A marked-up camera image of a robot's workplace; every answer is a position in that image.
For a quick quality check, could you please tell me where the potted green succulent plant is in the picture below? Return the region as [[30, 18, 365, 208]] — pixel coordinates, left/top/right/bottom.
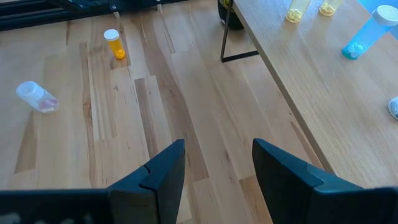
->
[[217, 0, 246, 31]]

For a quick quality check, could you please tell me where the orange pill bottle white cap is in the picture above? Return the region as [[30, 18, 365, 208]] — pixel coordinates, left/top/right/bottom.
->
[[103, 28, 127, 61]]

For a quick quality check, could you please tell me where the clear bottle with green label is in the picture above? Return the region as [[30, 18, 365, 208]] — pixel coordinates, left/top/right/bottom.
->
[[15, 80, 60, 114]]

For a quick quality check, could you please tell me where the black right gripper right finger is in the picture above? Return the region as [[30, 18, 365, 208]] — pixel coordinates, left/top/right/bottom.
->
[[251, 138, 349, 224]]

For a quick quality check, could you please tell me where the yellow translucent pill bottle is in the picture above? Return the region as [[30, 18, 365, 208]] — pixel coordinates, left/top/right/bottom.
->
[[318, 0, 345, 17], [285, 0, 312, 24]]

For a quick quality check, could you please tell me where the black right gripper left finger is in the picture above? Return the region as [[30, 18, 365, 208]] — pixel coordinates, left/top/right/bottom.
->
[[107, 139, 187, 224]]

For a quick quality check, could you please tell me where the blue pill bottle white cap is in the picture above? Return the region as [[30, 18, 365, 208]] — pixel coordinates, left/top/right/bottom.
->
[[341, 4, 398, 60]]

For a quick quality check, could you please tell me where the wooden shelf black metal frame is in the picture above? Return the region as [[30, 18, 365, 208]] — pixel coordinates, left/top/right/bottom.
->
[[220, 0, 398, 190]]

